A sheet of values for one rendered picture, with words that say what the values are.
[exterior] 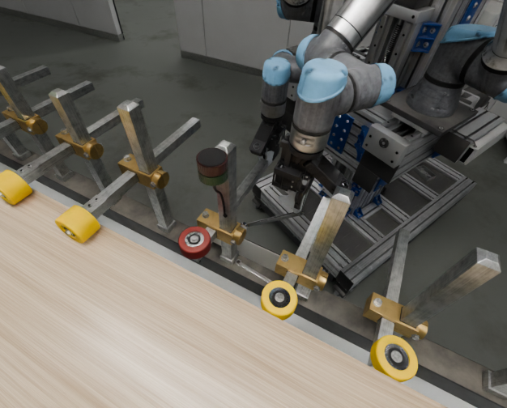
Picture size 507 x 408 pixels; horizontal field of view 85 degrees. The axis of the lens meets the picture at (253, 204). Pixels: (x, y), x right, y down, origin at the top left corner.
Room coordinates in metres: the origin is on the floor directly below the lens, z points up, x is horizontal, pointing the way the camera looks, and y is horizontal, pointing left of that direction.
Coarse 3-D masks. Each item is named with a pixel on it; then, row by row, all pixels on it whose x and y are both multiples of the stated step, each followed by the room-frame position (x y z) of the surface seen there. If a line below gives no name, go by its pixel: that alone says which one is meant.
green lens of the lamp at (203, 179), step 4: (224, 172) 0.40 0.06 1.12; (200, 176) 0.39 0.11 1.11; (204, 176) 0.38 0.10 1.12; (208, 176) 0.38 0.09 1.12; (216, 176) 0.38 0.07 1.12; (220, 176) 0.39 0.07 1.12; (224, 176) 0.39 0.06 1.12; (200, 180) 0.39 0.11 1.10; (204, 180) 0.38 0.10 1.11; (208, 180) 0.38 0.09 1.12; (212, 180) 0.38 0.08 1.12; (216, 180) 0.38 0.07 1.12; (220, 180) 0.39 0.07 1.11; (224, 180) 0.39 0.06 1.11; (208, 184) 0.38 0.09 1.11; (212, 184) 0.38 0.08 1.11; (216, 184) 0.38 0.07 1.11; (220, 184) 0.39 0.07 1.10
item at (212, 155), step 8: (200, 152) 0.42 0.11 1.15; (208, 152) 0.42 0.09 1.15; (216, 152) 0.42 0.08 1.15; (200, 160) 0.40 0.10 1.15; (208, 160) 0.40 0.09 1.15; (216, 160) 0.40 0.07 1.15; (224, 160) 0.40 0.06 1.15; (216, 192) 0.41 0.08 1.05; (224, 208) 0.43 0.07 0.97; (224, 216) 0.43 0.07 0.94
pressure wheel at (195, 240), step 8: (184, 232) 0.40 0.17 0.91; (192, 232) 0.40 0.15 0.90; (200, 232) 0.40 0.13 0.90; (208, 232) 0.40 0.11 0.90; (184, 240) 0.37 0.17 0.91; (192, 240) 0.37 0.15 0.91; (200, 240) 0.38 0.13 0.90; (208, 240) 0.38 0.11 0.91; (184, 248) 0.35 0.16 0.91; (192, 248) 0.35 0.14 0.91; (200, 248) 0.35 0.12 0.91; (208, 248) 0.37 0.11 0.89; (192, 256) 0.34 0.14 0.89; (200, 256) 0.35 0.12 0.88
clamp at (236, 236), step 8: (200, 216) 0.48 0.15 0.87; (216, 216) 0.48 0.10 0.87; (200, 224) 0.46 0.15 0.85; (208, 224) 0.45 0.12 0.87; (216, 224) 0.45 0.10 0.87; (240, 224) 0.46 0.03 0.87; (216, 232) 0.44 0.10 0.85; (224, 232) 0.43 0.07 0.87; (232, 232) 0.43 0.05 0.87; (240, 232) 0.43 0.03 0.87; (224, 240) 0.43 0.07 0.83; (232, 240) 0.42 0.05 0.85; (240, 240) 0.42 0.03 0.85
